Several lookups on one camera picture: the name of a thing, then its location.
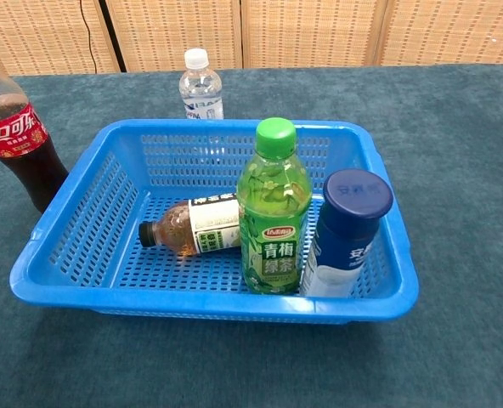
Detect green tea bottle green cap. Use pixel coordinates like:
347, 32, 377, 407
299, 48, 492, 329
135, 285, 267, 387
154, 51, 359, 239
236, 117, 314, 296

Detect amber tea bottle black cap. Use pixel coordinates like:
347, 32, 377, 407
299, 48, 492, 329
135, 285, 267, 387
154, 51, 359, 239
138, 193, 242, 257

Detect blue and white milk bottle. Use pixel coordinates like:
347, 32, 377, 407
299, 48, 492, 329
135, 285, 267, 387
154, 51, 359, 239
298, 168, 394, 298

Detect clear water bottle white cap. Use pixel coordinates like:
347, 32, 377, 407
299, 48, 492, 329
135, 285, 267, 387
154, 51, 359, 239
178, 48, 225, 121

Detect cola bottle red label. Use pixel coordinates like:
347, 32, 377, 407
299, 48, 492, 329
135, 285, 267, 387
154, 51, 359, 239
0, 54, 69, 213

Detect blue perforated plastic basket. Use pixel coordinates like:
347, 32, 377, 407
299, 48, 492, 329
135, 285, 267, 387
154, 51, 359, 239
8, 117, 421, 325

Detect teal table cloth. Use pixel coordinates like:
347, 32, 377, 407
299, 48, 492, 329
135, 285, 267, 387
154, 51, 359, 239
0, 63, 503, 408

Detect woven bamboo folding screen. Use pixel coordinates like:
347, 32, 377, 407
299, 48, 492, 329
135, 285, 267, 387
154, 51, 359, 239
0, 0, 503, 77

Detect thin black hanging cable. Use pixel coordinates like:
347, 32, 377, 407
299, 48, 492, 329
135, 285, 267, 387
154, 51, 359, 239
78, 0, 99, 74

